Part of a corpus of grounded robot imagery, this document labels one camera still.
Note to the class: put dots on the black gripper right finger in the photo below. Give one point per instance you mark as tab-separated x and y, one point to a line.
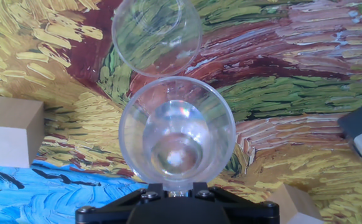
246	211

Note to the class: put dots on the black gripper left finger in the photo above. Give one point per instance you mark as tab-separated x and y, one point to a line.
112	210

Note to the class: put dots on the clear plastic cup with water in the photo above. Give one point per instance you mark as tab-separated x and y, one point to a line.
176	140

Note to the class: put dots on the empty clear plastic cup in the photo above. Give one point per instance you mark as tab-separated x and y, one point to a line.
156	34

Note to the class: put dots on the light wooden cube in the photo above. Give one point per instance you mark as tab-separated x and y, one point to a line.
10	133
299	208

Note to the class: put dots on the Van Gogh painting print cloth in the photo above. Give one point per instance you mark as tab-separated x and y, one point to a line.
293	93

